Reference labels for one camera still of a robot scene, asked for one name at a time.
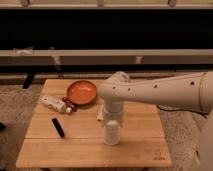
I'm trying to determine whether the small brown round object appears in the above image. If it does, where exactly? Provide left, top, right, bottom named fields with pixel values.
left=62, top=97, right=77, bottom=112

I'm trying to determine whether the white plastic bottle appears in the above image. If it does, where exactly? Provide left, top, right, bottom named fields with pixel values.
left=40, top=95, right=73, bottom=113

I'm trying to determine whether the orange round plate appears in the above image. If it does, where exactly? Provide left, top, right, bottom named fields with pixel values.
left=67, top=80, right=97, bottom=105

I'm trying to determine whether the black floor cable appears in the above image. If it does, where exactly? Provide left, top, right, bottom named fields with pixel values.
left=156, top=104, right=209, bottom=118

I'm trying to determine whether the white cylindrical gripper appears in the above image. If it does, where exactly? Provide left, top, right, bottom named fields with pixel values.
left=102, top=104, right=124, bottom=126

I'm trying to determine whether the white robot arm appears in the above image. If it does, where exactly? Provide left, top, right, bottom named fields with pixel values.
left=98, top=71, right=213, bottom=171

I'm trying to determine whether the beige rectangular sponge block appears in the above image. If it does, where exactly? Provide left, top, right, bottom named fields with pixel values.
left=97, top=105, right=104, bottom=121

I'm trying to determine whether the black eraser bar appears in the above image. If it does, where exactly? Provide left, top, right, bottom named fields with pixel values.
left=52, top=118, right=65, bottom=138

